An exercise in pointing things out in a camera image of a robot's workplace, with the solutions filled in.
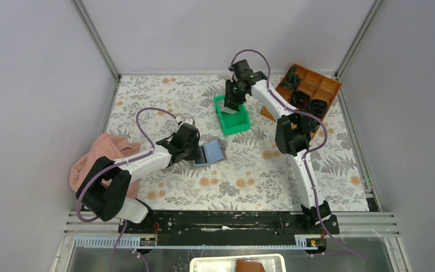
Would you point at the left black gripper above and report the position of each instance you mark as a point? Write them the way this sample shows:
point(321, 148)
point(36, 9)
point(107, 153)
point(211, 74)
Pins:
point(196, 154)

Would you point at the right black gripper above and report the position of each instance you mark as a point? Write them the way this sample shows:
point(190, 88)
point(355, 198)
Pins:
point(229, 100)

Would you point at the grey blue card holder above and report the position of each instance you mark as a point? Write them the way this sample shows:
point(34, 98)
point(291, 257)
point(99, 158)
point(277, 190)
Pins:
point(210, 153)

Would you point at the grey credit cards stack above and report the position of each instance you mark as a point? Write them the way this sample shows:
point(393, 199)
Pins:
point(227, 110)

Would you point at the green plastic bin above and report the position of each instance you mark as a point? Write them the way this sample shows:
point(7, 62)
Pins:
point(231, 123)

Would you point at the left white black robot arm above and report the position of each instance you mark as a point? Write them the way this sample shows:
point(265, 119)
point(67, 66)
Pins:
point(104, 190)

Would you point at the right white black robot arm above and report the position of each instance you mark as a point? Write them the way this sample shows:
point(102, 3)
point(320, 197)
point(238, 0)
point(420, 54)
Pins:
point(292, 137)

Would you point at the dark green rosette top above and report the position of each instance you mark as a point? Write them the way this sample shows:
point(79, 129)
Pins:
point(292, 80)

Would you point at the black rosette middle left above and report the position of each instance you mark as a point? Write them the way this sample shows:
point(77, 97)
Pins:
point(299, 99)

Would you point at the black rosette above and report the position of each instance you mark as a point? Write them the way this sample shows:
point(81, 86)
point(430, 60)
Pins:
point(318, 107)
point(299, 99)

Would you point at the brown wooden compartment tray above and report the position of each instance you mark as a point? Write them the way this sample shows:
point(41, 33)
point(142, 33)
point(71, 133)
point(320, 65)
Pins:
point(317, 86)

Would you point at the pink cloth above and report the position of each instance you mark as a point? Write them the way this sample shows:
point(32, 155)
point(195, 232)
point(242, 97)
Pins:
point(109, 145)

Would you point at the black rosette middle right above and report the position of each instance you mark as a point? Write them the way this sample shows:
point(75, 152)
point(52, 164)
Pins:
point(318, 107)

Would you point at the brown object in basket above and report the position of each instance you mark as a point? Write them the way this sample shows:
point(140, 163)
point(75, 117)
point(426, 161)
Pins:
point(249, 266)

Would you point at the white plastic basket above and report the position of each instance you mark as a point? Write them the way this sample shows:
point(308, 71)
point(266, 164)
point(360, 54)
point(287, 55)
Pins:
point(269, 262)

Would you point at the black mounting base plate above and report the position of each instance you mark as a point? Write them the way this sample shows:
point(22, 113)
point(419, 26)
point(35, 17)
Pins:
point(228, 228)

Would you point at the aluminium rail frame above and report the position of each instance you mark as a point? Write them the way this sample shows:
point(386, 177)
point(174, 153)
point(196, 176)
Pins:
point(346, 225)

